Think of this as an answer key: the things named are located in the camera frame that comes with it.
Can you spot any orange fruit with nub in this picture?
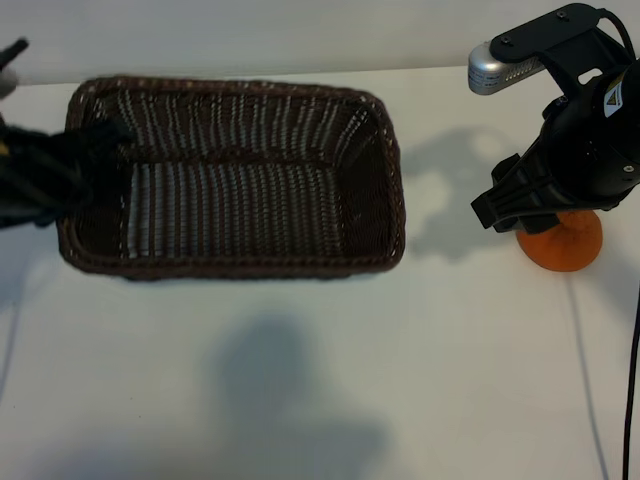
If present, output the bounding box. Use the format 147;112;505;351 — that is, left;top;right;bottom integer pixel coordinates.
516;209;604;274

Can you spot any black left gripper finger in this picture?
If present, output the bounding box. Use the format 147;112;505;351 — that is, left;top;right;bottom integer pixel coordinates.
89;119;137;151

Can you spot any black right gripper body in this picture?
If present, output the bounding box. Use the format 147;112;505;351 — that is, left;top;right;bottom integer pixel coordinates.
492;59;640;215

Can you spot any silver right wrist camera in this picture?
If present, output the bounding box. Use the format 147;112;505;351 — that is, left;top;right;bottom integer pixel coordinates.
467;42;546;95

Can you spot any black right camera mount bracket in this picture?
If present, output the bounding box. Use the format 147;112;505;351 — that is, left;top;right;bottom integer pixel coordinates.
488;2;632;96

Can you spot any dark brown wicker basket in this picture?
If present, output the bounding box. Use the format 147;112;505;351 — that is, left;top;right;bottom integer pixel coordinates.
54;74;407;284

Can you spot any black sleeved right arm cable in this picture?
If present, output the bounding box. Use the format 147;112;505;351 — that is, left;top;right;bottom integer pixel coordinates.
597;7;640;480

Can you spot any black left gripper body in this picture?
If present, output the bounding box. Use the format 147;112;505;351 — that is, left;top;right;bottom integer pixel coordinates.
0;123;97;231

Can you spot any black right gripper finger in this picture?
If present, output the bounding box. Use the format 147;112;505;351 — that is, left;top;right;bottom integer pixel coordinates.
522;212;560;235
471;177;558;231

